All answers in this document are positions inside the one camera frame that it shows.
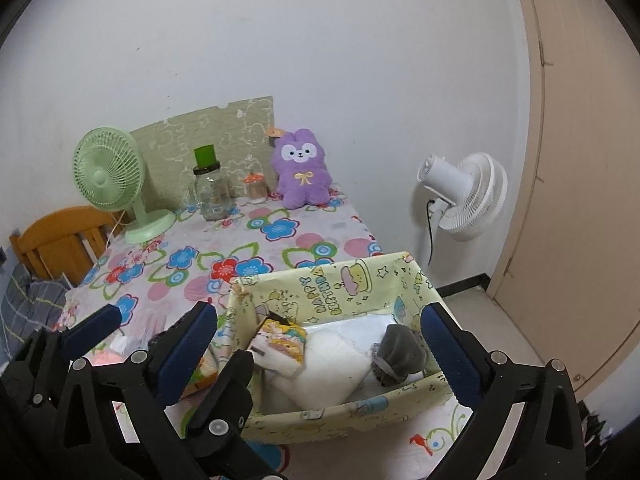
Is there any floral tablecloth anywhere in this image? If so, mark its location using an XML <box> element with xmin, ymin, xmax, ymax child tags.
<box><xmin>55</xmin><ymin>187</ymin><xmax>501</xmax><ymax>480</ymax></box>

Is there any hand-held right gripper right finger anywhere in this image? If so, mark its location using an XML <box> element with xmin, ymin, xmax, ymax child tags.
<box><xmin>420</xmin><ymin>301</ymin><xmax>586</xmax><ymax>480</ymax></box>

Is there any green desk fan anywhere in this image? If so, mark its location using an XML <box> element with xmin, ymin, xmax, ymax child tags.
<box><xmin>72</xmin><ymin>127</ymin><xmax>177</xmax><ymax>246</ymax></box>

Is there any small cartoon tissue pack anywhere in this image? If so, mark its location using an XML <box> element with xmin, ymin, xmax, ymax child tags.
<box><xmin>250</xmin><ymin>312</ymin><xmax>311</xmax><ymax>378</ymax></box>

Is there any white folded cloth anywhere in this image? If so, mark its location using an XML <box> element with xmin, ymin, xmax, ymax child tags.
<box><xmin>305</xmin><ymin>310</ymin><xmax>416</xmax><ymax>356</ymax></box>

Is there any grey sock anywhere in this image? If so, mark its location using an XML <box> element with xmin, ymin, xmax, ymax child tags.
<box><xmin>370</xmin><ymin>324</ymin><xmax>431</xmax><ymax>386</ymax></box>

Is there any green patterned board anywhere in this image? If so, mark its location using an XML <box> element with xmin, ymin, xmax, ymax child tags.
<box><xmin>129</xmin><ymin>95</ymin><xmax>277</xmax><ymax>211</ymax></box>

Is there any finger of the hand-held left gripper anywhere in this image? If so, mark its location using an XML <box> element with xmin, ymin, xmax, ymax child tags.
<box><xmin>184</xmin><ymin>349</ymin><xmax>255</xmax><ymax>445</ymax></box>
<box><xmin>60</xmin><ymin>305</ymin><xmax>123</xmax><ymax>361</ymax></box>

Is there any small jar with orange lid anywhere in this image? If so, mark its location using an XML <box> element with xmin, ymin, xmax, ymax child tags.
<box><xmin>244</xmin><ymin>172</ymin><xmax>268</xmax><ymax>205</ymax></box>

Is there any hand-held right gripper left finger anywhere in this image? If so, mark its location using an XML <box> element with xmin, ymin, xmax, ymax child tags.
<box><xmin>52</xmin><ymin>301</ymin><xmax>219</xmax><ymax>480</ymax></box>

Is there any black fan cable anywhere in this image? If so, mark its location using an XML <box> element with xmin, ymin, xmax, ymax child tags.
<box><xmin>425</xmin><ymin>199</ymin><xmax>435</xmax><ymax>266</ymax></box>

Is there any white soft pillow pack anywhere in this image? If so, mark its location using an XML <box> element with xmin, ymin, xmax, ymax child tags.
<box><xmin>262</xmin><ymin>332</ymin><xmax>373</xmax><ymax>413</ymax></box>

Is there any yellow cartoon storage box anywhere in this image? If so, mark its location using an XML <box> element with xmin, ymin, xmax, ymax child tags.
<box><xmin>227</xmin><ymin>251</ymin><xmax>453</xmax><ymax>445</ymax></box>

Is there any green cartoon tissue pack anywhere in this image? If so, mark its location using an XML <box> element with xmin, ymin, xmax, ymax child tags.
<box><xmin>180</xmin><ymin>340</ymin><xmax>221</xmax><ymax>401</ymax></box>

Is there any white standing fan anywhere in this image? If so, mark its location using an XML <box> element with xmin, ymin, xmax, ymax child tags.
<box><xmin>416</xmin><ymin>152</ymin><xmax>508</xmax><ymax>266</ymax></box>

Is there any glass jar with green lid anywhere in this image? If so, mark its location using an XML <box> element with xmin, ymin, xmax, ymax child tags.
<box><xmin>189</xmin><ymin>145</ymin><xmax>236</xmax><ymax>222</ymax></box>

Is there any purple plush bunny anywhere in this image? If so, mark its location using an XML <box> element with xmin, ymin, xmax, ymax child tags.
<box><xmin>270</xmin><ymin>127</ymin><xmax>335</xmax><ymax>208</ymax></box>

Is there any beige door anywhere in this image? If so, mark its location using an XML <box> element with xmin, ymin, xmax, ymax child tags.
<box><xmin>487</xmin><ymin>0</ymin><xmax>640</xmax><ymax>401</ymax></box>

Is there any grey plaid pillow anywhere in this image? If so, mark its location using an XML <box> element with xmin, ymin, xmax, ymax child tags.
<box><xmin>0</xmin><ymin>265</ymin><xmax>71</xmax><ymax>361</ymax></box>

